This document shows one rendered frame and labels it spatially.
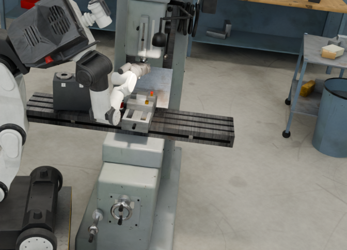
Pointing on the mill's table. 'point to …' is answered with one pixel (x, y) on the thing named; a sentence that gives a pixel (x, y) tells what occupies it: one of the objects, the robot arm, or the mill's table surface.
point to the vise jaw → (139, 105)
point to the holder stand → (69, 93)
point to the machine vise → (138, 116)
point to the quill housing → (133, 9)
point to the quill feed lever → (167, 37)
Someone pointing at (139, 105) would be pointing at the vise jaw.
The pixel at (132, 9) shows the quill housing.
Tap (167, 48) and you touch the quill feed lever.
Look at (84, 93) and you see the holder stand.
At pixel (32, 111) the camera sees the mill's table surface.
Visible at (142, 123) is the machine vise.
